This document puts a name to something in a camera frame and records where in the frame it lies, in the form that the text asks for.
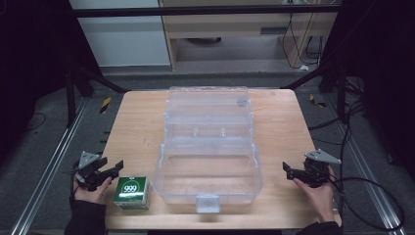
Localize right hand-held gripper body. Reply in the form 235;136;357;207
300;148;343;189

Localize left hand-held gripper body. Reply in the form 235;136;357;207
71;150;111;192

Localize person's left hand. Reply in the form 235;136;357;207
72;175;114;206

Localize person's right hand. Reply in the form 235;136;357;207
292;165;337;224

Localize green medicine box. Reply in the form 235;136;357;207
113;175;154;211

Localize yellow black tape piece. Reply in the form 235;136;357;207
99;96;113;115
308;93;328;109

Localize black metal stand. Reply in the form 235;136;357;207
64;64;130;129
281;61;349;124

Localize clear plastic storage box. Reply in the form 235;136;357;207
152;85;264;214

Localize dark curtain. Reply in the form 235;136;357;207
0;0;101;165
321;0;415;182

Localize white cabinet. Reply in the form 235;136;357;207
69;0;172;69

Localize light wooden desk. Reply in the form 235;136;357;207
158;0;339;71

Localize aluminium floor rail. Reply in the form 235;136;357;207
324;96;409;235
9;97;90;235

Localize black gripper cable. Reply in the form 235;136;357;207
327;175;406;232

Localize black floor cable bundle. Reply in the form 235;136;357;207
307;77;367;205

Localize thin black floor cable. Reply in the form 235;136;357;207
23;112;48;132

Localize black cables under desk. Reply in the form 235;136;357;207
281;12;325;71

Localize black horizontal frame bar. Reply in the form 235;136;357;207
72;4;341;19

